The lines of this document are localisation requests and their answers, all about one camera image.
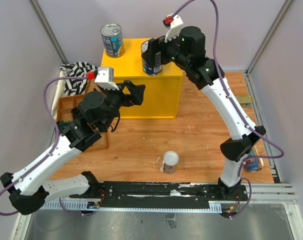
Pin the white lid clear jar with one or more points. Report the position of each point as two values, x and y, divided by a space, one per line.
169 163

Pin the blue label tin can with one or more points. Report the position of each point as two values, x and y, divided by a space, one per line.
112 39

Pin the yellow wooden box counter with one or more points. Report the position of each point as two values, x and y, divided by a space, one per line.
162 92

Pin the gold rectangular tin can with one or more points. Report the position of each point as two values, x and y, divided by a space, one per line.
245 100

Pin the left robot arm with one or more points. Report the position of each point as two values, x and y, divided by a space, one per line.
29 189

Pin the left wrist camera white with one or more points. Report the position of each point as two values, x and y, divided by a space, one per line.
104 78

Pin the black rolled cloth middle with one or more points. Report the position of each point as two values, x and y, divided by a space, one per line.
76 113

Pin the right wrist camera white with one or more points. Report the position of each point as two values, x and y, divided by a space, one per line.
174 24

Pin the wooden compartment tray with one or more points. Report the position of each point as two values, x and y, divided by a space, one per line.
64 113

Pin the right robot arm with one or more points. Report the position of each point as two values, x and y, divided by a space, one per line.
244 133

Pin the black white striped cloth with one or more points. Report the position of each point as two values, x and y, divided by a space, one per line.
74 87

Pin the dark blue tin can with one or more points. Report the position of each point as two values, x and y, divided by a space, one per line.
151 60

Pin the white plastic spoon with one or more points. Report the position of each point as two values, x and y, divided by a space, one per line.
256 153

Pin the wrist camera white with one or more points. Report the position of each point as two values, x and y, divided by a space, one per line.
174 24
104 78

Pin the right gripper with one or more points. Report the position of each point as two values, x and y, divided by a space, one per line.
159 44

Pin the blue yellow rolled cloth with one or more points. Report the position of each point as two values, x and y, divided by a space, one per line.
62 124

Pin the white cloth roll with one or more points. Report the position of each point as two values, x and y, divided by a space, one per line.
59 92

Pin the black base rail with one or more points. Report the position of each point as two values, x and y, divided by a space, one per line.
161 195

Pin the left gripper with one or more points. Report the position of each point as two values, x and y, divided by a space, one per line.
136 96

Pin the colourful tall can lying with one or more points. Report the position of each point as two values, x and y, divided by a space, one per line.
253 165

